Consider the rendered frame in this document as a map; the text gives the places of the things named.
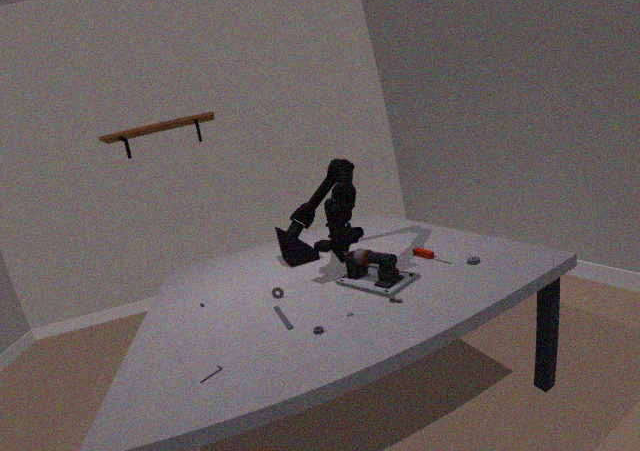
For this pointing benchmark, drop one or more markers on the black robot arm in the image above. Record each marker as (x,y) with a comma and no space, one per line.
(340,171)

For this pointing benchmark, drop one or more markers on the red-handled screwdriver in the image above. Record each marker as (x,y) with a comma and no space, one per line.
(426,254)

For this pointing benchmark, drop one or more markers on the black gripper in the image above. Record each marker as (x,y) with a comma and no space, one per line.
(337,246)

